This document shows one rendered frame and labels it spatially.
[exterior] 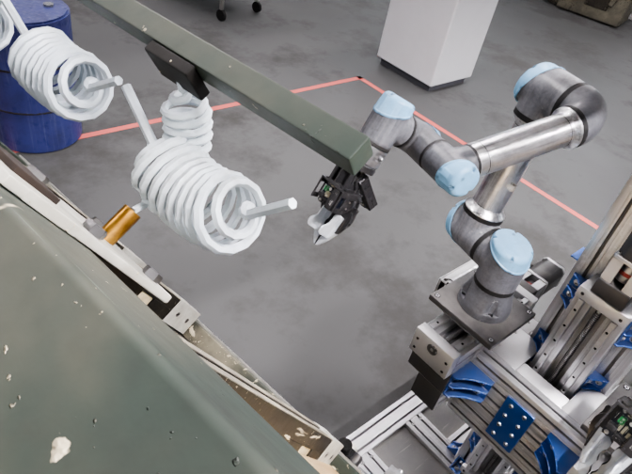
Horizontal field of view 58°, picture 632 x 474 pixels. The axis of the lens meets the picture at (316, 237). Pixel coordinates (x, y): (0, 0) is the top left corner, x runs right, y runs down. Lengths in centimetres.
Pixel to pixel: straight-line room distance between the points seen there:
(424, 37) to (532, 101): 403
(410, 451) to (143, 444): 213
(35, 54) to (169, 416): 41
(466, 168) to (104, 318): 97
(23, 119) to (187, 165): 342
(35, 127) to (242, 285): 165
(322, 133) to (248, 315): 253
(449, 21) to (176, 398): 514
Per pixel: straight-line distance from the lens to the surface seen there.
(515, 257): 153
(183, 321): 157
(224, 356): 155
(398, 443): 233
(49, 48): 57
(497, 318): 165
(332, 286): 309
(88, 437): 24
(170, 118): 45
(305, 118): 36
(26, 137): 391
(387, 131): 117
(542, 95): 146
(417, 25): 551
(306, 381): 265
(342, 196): 117
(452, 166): 116
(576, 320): 164
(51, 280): 27
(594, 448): 101
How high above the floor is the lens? 212
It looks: 39 degrees down
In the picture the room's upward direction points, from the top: 13 degrees clockwise
